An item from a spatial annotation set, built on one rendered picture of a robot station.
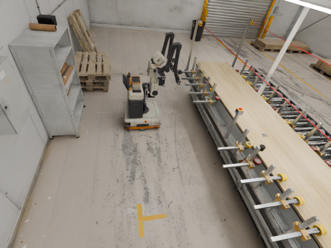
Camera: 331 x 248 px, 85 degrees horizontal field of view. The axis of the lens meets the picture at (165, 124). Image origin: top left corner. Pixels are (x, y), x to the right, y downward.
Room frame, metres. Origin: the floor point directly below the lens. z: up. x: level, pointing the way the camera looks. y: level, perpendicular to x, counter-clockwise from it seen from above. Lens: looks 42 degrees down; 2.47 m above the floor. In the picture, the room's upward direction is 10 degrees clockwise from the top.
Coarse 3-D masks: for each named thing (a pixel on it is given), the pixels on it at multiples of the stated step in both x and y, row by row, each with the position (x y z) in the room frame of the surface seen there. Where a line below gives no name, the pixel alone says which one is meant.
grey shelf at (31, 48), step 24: (24, 48) 1.91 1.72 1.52; (48, 48) 1.99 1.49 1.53; (72, 48) 2.85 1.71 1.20; (24, 72) 1.94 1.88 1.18; (48, 72) 1.96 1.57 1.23; (72, 72) 2.60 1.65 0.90; (48, 96) 1.93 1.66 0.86; (72, 96) 2.45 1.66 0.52; (48, 120) 1.89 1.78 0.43; (72, 120) 1.99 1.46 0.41
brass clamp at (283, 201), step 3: (276, 195) 0.93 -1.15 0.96; (279, 195) 0.93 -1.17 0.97; (276, 198) 0.91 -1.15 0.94; (279, 198) 0.90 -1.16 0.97; (279, 201) 0.88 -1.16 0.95; (282, 201) 0.87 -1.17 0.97; (285, 201) 0.88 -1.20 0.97; (285, 204) 0.85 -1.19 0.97; (288, 204) 0.86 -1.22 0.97; (282, 207) 0.83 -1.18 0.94; (285, 207) 0.82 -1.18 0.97; (288, 207) 0.83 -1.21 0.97
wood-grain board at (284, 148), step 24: (216, 72) 3.51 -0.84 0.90; (240, 96) 2.73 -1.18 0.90; (240, 120) 2.07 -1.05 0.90; (264, 120) 2.17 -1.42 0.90; (264, 144) 1.66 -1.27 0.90; (288, 144) 1.73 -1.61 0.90; (288, 168) 1.33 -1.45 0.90; (312, 168) 1.39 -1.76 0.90; (312, 192) 1.07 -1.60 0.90; (312, 216) 0.82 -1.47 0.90
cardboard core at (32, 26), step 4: (32, 24) 2.41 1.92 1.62; (36, 24) 2.43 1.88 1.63; (40, 24) 2.44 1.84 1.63; (44, 24) 2.46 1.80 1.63; (32, 28) 2.39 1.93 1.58; (36, 28) 2.40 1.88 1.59; (40, 28) 2.41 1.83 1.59; (44, 28) 2.43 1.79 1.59; (48, 28) 2.44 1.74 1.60; (52, 28) 2.46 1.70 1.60; (56, 28) 2.53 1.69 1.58
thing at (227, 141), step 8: (192, 80) 3.39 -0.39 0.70; (200, 96) 2.84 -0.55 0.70; (208, 112) 2.42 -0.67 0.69; (216, 120) 2.23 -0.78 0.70; (216, 128) 2.08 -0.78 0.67; (224, 144) 1.79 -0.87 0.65; (232, 152) 1.62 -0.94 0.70; (240, 168) 1.38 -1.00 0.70; (240, 176) 1.31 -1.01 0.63; (248, 176) 1.28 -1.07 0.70; (248, 184) 1.18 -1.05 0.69; (256, 192) 1.09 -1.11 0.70; (256, 200) 1.01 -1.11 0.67; (264, 200) 1.01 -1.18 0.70; (264, 216) 0.86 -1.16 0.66; (272, 224) 0.77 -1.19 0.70; (272, 232) 0.71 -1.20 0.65
